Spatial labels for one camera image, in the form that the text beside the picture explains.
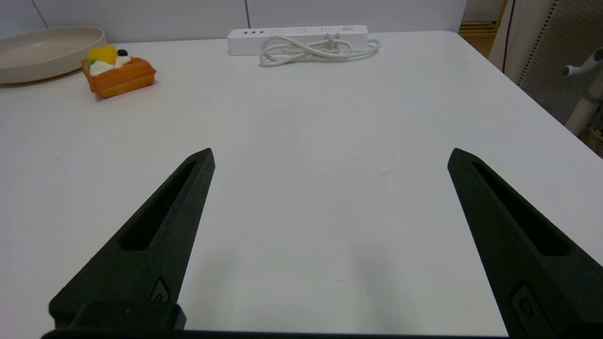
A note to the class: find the beige round plate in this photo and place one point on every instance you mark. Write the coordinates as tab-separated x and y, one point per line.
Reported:
42	52

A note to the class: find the triangle fruit-topped bread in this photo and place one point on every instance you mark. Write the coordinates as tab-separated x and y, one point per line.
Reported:
122	77

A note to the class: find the white power strip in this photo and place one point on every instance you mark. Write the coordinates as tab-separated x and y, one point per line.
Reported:
245	44

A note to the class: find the dark wicker basket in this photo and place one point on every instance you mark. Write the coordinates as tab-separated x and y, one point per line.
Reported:
596	139

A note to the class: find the beige board panel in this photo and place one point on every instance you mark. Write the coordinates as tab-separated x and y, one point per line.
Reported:
530	28

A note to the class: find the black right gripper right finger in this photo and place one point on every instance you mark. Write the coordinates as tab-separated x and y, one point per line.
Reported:
541	282

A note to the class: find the wooden shelf frame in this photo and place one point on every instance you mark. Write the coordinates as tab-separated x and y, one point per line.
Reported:
476	30

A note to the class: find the white desk leg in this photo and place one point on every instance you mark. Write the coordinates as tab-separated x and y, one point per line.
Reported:
584	110

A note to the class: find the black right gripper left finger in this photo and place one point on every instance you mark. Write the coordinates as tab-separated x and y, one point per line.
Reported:
141	263

